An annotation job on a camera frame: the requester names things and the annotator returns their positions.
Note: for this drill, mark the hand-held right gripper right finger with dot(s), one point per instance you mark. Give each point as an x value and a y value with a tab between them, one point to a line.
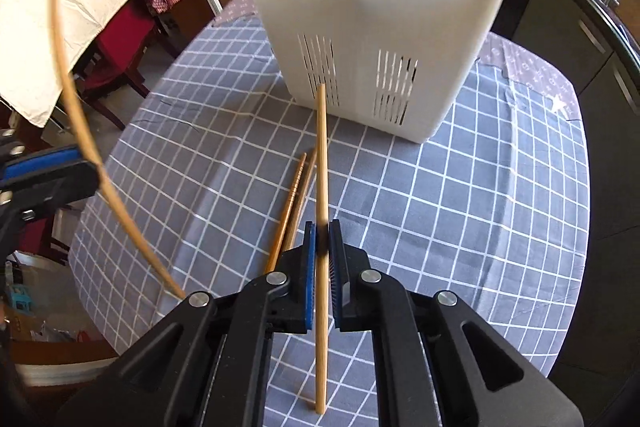
337	277

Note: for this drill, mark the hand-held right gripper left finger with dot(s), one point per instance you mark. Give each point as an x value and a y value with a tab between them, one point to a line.
310	277

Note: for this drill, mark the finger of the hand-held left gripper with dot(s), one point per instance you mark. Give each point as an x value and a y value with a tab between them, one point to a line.
45	163
55	189

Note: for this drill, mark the brown wooden chopstick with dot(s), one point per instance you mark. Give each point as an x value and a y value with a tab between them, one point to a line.
301	197
287	207

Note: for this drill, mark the light bamboo chopstick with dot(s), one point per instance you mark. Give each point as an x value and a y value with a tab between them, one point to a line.
322	157
151	256

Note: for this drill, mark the white plastic utensil holder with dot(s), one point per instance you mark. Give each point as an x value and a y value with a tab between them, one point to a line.
380	7

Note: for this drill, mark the small blue plastic stool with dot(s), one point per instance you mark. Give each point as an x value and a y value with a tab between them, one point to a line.
20	297

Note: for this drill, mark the blue checked tablecloth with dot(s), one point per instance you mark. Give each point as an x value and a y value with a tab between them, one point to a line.
450	207

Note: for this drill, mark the white hanging sheet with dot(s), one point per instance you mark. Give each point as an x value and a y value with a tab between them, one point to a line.
60	22

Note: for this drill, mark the red wooden chair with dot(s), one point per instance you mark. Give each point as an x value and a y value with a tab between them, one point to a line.
122	42

